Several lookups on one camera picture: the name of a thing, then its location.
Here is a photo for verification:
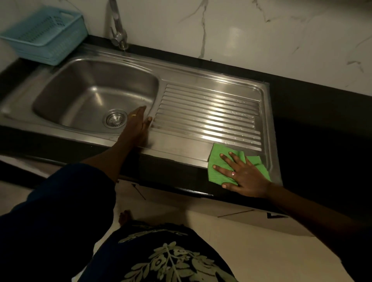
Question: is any dark blue sleeve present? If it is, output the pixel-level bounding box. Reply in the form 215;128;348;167
0;163;117;282

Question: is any person's right hand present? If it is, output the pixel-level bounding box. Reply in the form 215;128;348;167
212;152;273;199

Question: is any round metal drain strainer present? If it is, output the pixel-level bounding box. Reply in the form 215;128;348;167
102;109;128;129

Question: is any chrome sink faucet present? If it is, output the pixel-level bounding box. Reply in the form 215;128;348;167
109;0;129;50

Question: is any white base cabinet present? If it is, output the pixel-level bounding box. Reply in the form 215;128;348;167
0;155;316;238

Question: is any person's right forearm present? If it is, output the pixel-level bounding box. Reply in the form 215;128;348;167
266;182;372;275

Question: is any green cleaning cloth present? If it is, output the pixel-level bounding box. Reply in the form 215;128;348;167
208;142;271;185

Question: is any person's left hand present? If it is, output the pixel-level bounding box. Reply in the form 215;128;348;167
117;106;153;149

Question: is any person's bare foot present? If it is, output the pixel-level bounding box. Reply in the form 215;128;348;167
119;210;135;228

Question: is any light blue plastic basket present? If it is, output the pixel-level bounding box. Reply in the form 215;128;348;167
0;6;89;66

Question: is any dark floral print garment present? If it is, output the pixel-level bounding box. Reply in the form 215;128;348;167
78;220;239;282

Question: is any person's left forearm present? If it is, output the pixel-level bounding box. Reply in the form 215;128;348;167
80;141;148;183

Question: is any stainless steel sink with drainboard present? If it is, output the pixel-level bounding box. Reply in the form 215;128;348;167
0;44;283;187

